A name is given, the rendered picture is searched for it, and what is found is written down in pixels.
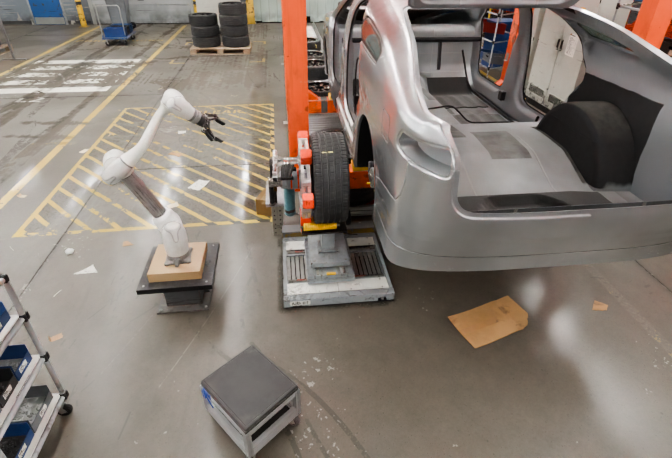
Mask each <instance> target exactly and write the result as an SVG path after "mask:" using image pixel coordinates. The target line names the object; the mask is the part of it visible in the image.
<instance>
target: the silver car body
mask: <svg viewBox="0 0 672 458"><path fill-rule="evenodd" d="M579 1H580V0H354V1H353V0H342V1H341V2H340V4H339V5H338V6H337V8H336V9H334V10H332V11H333V12H331V11H329V12H328V13H326V14H325V16H324V26H323V52H324V65H325V74H326V75H328V83H329V91H330V94H331V86H333V81H334V79H335V78H336V79H337V81H338V82H340V91H339V93H338V97H337V98H336V111H337V114H338V117H339V119H340V122H341V126H342V129H343V134H344V137H345V140H346V144H347V147H348V150H349V153H350V156H351V159H352V161H353V164H354V147H355V135H356V128H357V123H358V119H359V116H360V115H361V113H364V114H365V115H366V117H367V120H368V123H369V128H370V133H371V139H372V148H373V160H374V209H373V222H374V225H375V228H376V230H377V233H378V236H379V239H380V242H381V245H382V248H383V251H384V253H385V255H386V257H387V259H388V260H389V261H390V262H391V263H393V264H395V265H397V266H400V267H404V268H409V269H415V270H426V271H451V272H459V271H492V270H511V269H526V268H541V267H555V266H569V265H583V264H596V263H609V262H620V261H630V260H639V259H646V258H653V257H658V256H663V255H667V254H671V253H672V58H671V57H670V56H668V55H667V54H665V53H664V52H662V51H661V50H659V49H658V48H656V47H655V46H653V45H652V44H650V43H649V42H647V41H645V40H644V39H642V38H641V37H639V36H637V35H636V34H634V33H632V32H631V31H629V30H627V29H625V28H623V27H621V26H619V25H618V24H615V23H613V22H611V21H609V20H607V19H605V18H603V17H601V16H598V15H596V14H594V13H592V12H589V11H587V10H585V9H582V8H580V7H578V6H575V4H576V3H578V2H579ZM352 2H353V3H352ZM364 2H367V6H361V5H362V4H363V3H364ZM351 3H352V5H351V6H349V5H350V4H351ZM489 8H518V9H519V31H518V36H517V38H516V40H515V42H514V44H513V47H512V51H511V55H510V59H509V63H508V67H507V70H506V74H505V77H504V81H503V83H502V85H501V86H499V85H497V84H496V83H494V82H493V81H491V80H490V79H488V78H486V77H485V76H483V75H482V74H481V72H480V68H479V62H480V53H481V44H482V35H483V27H484V23H483V19H484V16H485V14H486V13H487V11H488V9H489ZM532 8H548V9H549V10H551V11H552V12H554V13H555V14H557V15H558V16H560V17H561V18H562V19H563V20H565V21H566V22H567V23H568V25H569V26H570V27H571V28H572V29H573V30H574V31H575V32H576V33H577V35H578V36H579V39H580V42H581V44H582V52H583V60H584V65H585V68H586V71H585V75H584V79H583V81H582V83H581V84H580V85H578V86H577V87H576V88H575V89H574V90H573V91H572V93H571V94H570V95H569V96H568V97H567V99H566V100H565V101H564V102H563V103H562V104H559V105H557V106H555V107H554V108H552V109H551V110H550V111H549V112H548V113H547V114H546V115H545V114H543V113H541V112H540V111H538V110H536V109H535V108H533V107H532V106H530V105H529V104H528V103H527V101H526V100H525V95H524V87H525V81H526V76H527V70H528V63H529V56H530V49H531V39H532V24H533V11H532ZM450 11H454V12H450ZM445 12H449V13H445ZM443 13H445V14H443ZM440 14H443V15H440ZM437 15H440V16H437ZM434 16H437V17H434ZM339 17H341V18H343V19H344V20H343V19H341V18H339ZM431 17H434V18H431ZM429 18H431V19H429ZM428 19H429V20H428ZM429 23H430V24H429ZM578 25H579V26H578Z"/></svg>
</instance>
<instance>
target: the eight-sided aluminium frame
mask: <svg viewBox="0 0 672 458"><path fill-rule="evenodd" d="M302 145H304V147H305V149H308V141H307V138H298V147H299V156H300V149H302ZM300 166H301V167H300ZM299 169H301V187H302V189H300V204H301V211H302V213H301V214H302V219H305V218H311V213H312V209H303V207H302V205H303V204H302V194H304V193H305V192H306V193H311V178H310V165H307V178H304V167H303V165H301V163H300V165H299Z"/></svg>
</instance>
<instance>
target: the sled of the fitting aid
mask: <svg viewBox="0 0 672 458"><path fill-rule="evenodd" d="M344 239H345V243H346V248H347V252H348V256H349V261H350V265H348V266H333V267H318V268H311V264H310V255H309V245H308V238H304V247H305V258H306V269H307V280H308V284H318V283H332V282H346V281H355V272H354V267H353V263H352V259H351V255H350V251H349V246H348V242H347V238H346V236H344Z"/></svg>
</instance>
